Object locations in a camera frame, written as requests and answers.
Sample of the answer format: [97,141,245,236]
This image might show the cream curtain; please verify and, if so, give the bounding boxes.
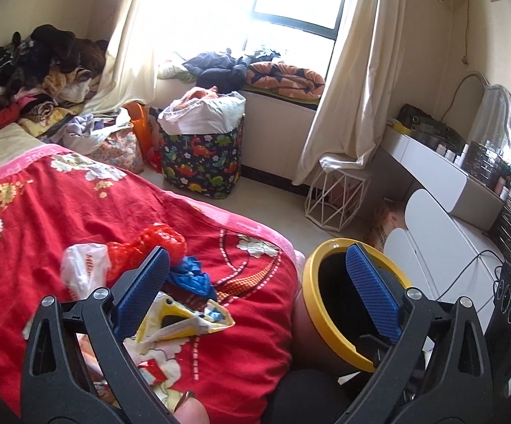
[83,0,183,114]
[293,0,406,185]

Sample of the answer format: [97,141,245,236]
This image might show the vanity mirror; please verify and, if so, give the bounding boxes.
[468,72,511,161]

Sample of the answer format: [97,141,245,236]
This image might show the floral fabric bag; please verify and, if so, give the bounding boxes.
[88,128,144,174]

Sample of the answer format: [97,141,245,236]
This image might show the white bag in basket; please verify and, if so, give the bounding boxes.
[157,86,246,135]

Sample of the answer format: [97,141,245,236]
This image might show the white vanity desk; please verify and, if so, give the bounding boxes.
[381,126,503,231]

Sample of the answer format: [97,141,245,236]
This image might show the orange bag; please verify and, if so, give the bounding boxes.
[124,101,153,160]

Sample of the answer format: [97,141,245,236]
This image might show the white wire side table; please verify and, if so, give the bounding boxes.
[304,169,370,232]

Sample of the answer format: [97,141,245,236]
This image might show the red floral blanket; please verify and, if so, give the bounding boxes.
[0,149,298,423]

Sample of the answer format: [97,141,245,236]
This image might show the yellow rim trash can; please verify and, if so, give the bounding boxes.
[293,237,411,376]

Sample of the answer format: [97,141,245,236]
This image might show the cream curtain left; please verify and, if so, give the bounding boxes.
[83,0,183,114]

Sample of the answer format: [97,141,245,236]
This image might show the dark blue clothes on sill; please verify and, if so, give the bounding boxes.
[183,50,280,94]

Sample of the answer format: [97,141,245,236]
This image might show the orange patterned blanket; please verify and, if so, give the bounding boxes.
[246,61,325,101]

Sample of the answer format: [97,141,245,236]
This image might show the white chair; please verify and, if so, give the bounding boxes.
[384,189,503,327]

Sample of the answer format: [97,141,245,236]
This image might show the blue plastic bag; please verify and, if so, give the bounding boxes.
[167,255,217,300]

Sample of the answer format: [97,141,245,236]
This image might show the yellow white snack wrapper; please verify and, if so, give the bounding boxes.
[122,291,235,343]

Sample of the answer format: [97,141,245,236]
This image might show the cardboard box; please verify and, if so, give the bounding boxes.
[366,197,406,251]

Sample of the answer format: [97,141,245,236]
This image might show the white plastic bag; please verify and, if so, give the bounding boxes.
[60,243,111,300]

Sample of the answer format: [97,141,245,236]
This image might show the pile of dark clothes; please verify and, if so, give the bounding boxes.
[0,24,108,111]

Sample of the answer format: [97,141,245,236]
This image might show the dinosaur print laundry basket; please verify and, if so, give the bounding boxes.
[160,117,245,199]

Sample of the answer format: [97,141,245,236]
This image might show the red plastic bag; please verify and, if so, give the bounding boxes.
[106,223,187,286]

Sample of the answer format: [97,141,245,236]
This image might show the cream curtain right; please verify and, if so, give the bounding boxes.
[293,0,406,185]

